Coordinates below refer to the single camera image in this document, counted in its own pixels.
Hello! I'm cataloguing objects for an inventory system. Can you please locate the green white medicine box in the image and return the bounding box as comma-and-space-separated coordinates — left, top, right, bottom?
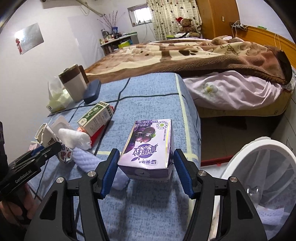
77, 101, 115, 137

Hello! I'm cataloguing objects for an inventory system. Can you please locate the navy glasses case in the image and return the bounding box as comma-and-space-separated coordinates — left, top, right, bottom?
83, 79, 101, 104

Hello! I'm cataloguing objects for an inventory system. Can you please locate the patterned paper cup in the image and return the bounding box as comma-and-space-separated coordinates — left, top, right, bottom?
35, 123, 73, 164

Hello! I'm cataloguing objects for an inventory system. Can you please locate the white round trash bin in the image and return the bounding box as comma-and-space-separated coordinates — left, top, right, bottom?
218, 137, 295, 240

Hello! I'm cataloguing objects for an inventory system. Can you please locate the purple grape juice carton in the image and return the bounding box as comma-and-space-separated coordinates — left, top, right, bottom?
118, 119, 174, 183

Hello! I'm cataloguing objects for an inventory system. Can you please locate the teddy bear with santa hat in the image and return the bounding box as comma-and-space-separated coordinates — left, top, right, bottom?
176, 17, 201, 38

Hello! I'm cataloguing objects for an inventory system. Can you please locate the silver wall poster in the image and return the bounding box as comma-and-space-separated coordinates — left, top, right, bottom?
14, 23, 44, 55

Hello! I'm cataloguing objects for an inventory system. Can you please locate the vase with dried branches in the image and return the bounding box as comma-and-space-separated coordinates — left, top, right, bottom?
99, 11, 125, 35

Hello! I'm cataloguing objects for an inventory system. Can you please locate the cluttered side desk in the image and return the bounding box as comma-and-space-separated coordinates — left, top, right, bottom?
100, 32, 139, 56

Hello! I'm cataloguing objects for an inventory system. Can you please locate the red medicine box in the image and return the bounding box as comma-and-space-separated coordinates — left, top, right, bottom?
76, 105, 115, 147

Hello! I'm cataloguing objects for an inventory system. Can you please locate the brown patterned blanket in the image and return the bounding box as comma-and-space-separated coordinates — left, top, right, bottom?
85, 37, 292, 85

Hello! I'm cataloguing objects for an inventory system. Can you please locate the lavender foam net sleeve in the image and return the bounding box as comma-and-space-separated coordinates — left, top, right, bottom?
72, 146, 130, 191

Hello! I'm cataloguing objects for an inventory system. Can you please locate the orange wooden headboard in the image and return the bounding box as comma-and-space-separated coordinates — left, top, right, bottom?
236, 26, 296, 68

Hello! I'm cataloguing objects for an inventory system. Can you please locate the orange wooden wardrobe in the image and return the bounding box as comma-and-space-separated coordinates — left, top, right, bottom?
196, 0, 239, 39

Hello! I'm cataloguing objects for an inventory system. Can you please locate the tissue pack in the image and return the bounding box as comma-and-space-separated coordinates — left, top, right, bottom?
47, 77, 73, 113

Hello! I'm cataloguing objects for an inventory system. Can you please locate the beige brown travel mug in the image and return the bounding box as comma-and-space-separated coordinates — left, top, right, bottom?
58, 64, 89, 102

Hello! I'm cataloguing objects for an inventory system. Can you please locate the patterned window curtain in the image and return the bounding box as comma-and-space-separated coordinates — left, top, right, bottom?
147, 0, 202, 40

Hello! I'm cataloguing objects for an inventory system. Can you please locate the white plastic yogurt cup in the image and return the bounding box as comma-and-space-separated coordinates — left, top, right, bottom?
50, 116, 74, 134

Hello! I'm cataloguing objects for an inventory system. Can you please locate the white rolled tissue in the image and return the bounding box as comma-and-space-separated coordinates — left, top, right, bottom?
58, 128, 91, 151

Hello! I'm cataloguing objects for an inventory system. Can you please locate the person's left hand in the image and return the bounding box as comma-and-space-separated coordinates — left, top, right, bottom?
1, 184, 38, 225

